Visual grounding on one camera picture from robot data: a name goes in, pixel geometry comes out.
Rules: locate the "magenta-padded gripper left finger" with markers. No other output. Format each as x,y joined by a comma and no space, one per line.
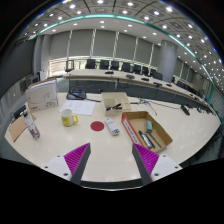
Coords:
76,159

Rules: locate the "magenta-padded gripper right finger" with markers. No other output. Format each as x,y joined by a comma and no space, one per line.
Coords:
147,159

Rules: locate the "clear black-capped water bottle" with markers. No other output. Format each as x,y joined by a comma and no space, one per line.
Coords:
32,128

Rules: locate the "black marker pen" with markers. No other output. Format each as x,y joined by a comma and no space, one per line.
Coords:
146,139
154,140

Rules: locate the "open red-sided cardboard box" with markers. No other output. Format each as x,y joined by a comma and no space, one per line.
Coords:
160,133

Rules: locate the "grey-green whiteboard eraser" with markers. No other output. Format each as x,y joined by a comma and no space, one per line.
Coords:
149,126

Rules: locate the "flat round red coaster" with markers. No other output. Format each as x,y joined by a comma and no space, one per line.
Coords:
97,126

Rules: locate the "white remote control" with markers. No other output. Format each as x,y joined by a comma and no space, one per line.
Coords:
112,126

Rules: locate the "white printed paper sheet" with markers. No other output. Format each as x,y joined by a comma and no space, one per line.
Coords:
77,107

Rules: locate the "black marker in organiser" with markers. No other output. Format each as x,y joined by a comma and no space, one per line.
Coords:
114,107

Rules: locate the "black desk microphone unit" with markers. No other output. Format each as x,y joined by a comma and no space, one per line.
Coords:
185,110

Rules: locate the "beige divided organiser box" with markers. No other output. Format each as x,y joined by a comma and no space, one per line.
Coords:
115,99

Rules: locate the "white printed carton box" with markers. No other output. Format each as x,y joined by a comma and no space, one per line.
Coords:
41,95

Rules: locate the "black power strip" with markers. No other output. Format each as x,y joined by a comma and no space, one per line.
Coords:
19,112

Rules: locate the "long curved conference desk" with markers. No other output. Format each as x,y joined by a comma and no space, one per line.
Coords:
96,75

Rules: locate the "grey boxy monitor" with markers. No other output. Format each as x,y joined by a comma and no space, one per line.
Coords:
29,83

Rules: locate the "row of black office chairs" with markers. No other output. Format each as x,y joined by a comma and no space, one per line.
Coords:
115,65

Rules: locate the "round ceiling lights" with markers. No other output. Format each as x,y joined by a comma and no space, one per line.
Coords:
100,1

